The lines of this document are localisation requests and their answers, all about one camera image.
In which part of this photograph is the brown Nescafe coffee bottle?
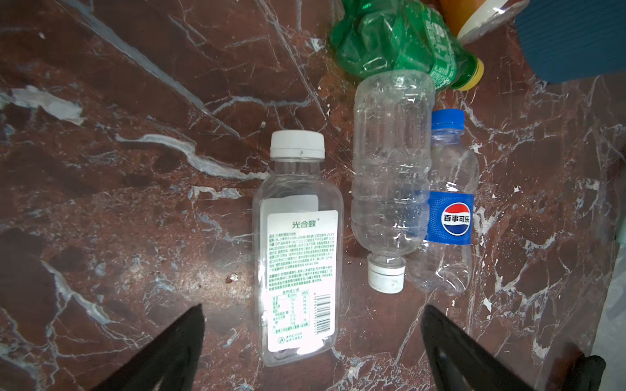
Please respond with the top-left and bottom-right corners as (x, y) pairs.
(440, 0), (530, 45)

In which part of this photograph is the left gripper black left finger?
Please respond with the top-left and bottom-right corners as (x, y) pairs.
(95, 305), (205, 390)

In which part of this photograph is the clear Pepsi bottle blue cap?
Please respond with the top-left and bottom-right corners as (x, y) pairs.
(406, 109), (479, 297)

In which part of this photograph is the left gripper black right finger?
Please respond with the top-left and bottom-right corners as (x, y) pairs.
(421, 305), (531, 390)

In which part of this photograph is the crushed green plastic bottle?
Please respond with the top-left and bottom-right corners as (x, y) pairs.
(329, 0), (484, 91)

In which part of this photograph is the clear unlabelled plastic bottle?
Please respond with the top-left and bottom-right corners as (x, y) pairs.
(351, 69), (435, 294)

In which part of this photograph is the blue bin with yellow rim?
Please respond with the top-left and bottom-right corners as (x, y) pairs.
(514, 0), (625, 83)

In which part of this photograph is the square bottle white green label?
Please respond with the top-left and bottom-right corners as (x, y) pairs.
(253, 130), (344, 367)

